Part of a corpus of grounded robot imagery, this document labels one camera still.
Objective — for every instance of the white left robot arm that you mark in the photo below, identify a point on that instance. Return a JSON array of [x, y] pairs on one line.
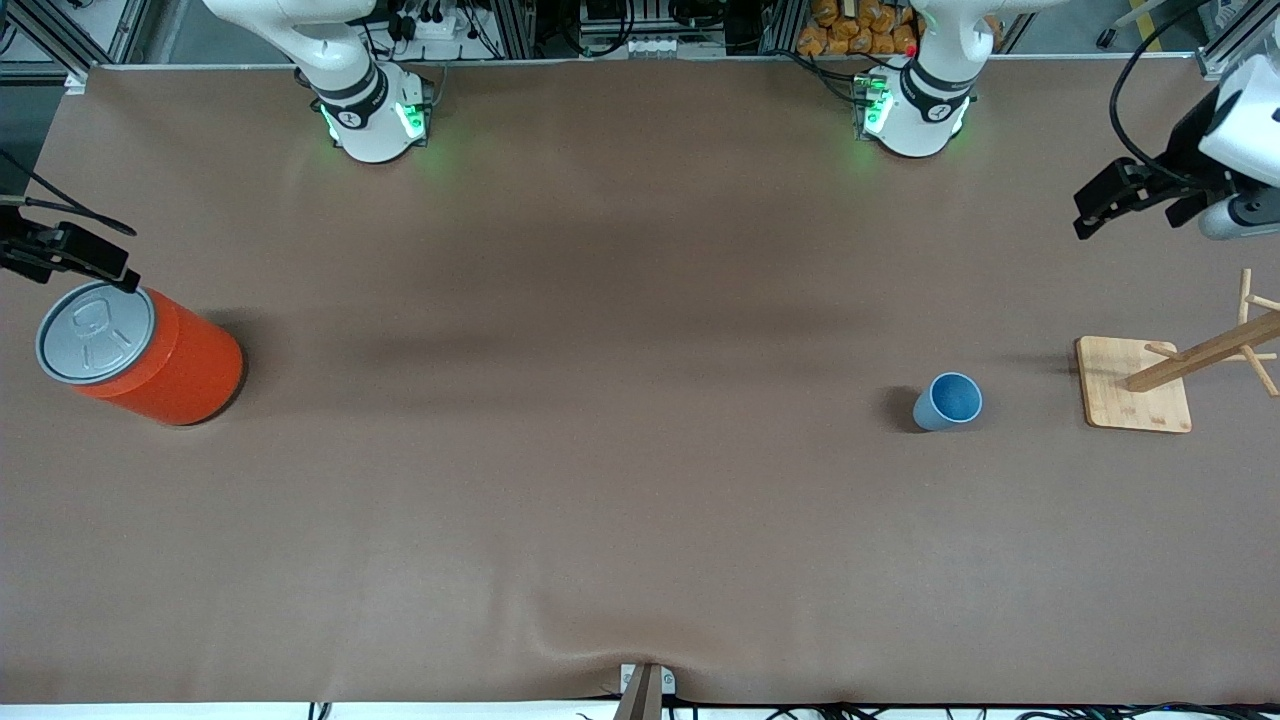
[[915, 115]]

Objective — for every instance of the white power strip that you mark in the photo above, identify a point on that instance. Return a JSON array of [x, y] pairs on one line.
[[660, 47]]

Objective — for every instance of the power strip with black plugs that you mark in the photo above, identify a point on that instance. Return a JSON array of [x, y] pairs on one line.
[[430, 28]]

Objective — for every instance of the grey metal bracket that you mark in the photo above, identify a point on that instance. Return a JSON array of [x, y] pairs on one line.
[[666, 682]]

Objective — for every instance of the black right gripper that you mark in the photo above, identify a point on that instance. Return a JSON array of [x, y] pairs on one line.
[[22, 249]]

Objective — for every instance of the brown table cover mat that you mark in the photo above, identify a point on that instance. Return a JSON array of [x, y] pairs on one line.
[[640, 550]]

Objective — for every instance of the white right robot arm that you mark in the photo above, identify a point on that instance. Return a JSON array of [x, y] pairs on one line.
[[372, 120]]

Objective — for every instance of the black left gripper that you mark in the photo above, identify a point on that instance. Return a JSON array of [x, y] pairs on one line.
[[1189, 133]]

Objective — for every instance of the wooden mug tree rack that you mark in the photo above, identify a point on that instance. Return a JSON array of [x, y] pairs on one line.
[[1130, 390]]

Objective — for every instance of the orange can with grey lid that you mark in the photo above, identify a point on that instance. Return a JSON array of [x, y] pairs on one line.
[[185, 372]]

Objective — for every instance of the orange snack bags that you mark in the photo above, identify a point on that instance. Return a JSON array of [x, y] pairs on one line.
[[850, 35]]

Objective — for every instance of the brown wooden bar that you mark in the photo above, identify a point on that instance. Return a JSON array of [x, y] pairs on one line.
[[640, 700]]

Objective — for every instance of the blue plastic cup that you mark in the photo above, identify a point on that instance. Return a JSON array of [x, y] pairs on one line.
[[948, 402]]

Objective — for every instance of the aluminium frame strut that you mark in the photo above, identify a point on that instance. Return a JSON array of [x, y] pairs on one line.
[[130, 35], [1210, 62]]

